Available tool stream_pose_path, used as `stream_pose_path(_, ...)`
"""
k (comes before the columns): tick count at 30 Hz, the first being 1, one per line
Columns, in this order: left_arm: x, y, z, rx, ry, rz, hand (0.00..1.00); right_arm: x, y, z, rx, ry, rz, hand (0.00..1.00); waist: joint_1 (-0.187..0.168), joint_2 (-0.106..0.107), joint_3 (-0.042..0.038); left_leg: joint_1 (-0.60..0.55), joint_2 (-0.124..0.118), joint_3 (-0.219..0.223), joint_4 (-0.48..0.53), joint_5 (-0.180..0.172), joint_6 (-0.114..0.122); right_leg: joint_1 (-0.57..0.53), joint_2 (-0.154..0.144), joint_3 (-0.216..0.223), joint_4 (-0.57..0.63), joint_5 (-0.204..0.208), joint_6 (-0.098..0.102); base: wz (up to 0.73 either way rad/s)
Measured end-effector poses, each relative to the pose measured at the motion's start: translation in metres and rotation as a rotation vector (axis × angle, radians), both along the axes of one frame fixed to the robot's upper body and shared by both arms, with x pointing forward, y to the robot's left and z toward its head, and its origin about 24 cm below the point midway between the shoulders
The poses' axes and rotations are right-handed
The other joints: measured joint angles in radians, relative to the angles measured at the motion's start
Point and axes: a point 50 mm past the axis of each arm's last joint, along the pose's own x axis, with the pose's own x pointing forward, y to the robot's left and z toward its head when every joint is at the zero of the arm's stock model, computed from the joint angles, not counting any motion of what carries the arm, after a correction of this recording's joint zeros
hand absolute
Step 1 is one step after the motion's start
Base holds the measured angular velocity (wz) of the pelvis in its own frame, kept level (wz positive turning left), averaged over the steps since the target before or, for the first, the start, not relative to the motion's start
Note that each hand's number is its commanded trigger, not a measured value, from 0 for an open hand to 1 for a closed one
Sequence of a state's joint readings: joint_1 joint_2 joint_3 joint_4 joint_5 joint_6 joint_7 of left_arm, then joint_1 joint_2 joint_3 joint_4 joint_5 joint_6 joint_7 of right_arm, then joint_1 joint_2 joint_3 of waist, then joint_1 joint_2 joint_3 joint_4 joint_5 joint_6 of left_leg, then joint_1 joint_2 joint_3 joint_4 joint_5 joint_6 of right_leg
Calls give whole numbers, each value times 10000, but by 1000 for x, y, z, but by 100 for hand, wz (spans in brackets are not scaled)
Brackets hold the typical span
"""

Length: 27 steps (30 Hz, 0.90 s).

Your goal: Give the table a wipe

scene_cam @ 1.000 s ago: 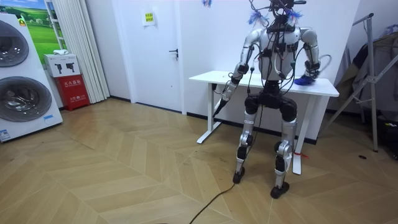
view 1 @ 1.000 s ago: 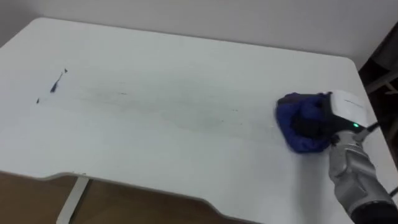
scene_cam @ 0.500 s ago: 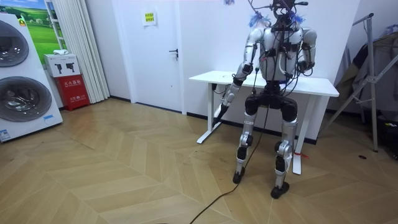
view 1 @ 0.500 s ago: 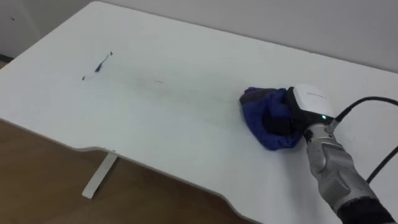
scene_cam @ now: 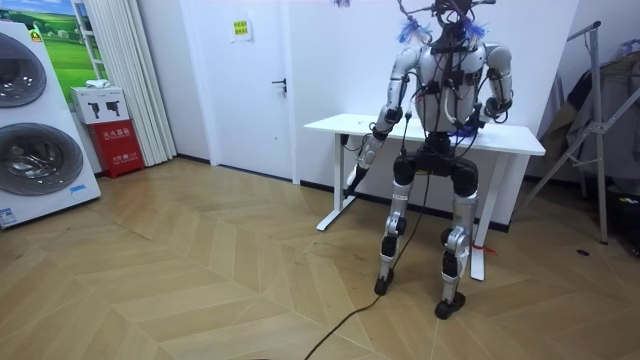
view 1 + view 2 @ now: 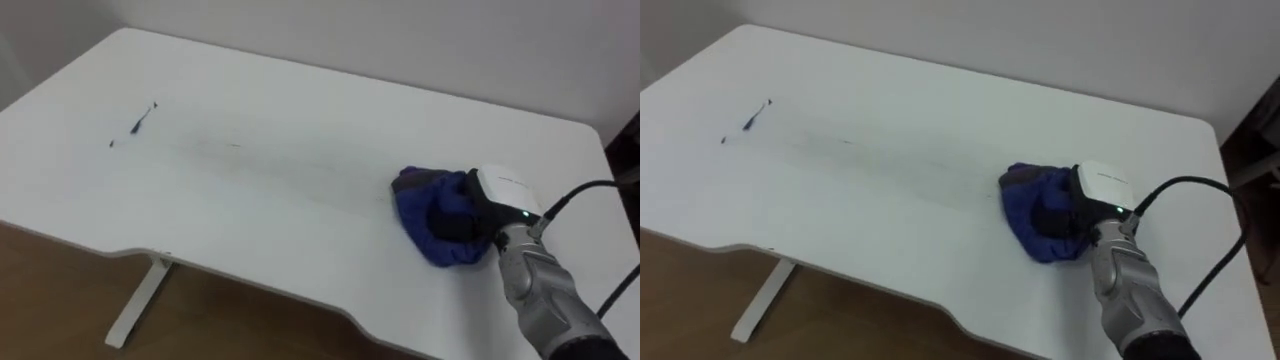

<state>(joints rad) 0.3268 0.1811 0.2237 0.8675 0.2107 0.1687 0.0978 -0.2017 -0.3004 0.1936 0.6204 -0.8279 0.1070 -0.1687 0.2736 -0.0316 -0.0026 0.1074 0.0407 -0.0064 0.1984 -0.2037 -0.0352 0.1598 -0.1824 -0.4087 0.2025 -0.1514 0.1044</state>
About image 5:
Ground cable bundle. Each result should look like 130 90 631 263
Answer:
332 0 497 45

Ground red fire equipment box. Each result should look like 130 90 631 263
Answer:
87 119 147 180

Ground white washing machine tower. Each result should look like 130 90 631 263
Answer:
0 19 103 230

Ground white cardboard box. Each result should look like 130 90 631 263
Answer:
69 85 131 126

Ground black floor cable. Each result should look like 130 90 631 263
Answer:
302 169 433 360

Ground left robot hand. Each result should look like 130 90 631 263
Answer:
342 163 371 200

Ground blue cloth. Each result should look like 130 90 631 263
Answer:
448 124 482 139

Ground white door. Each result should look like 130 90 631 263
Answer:
182 0 299 184

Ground yellow paper door sign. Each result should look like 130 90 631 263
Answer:
230 18 253 43

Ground black bin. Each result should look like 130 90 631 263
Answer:
606 187 640 257

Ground green landscape wall poster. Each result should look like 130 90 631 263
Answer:
0 0 109 104

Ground grey metal clothes rack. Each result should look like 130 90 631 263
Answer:
514 20 640 246

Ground white desk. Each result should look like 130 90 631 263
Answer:
303 112 547 282

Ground robot legs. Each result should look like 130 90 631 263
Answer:
373 144 482 321

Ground grey hanging garment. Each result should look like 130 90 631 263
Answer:
539 39 640 182

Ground white curtain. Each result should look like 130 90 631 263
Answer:
82 0 178 169

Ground robot body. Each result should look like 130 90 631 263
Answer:
413 0 490 151

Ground white ladder shelf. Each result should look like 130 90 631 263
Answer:
72 0 105 81

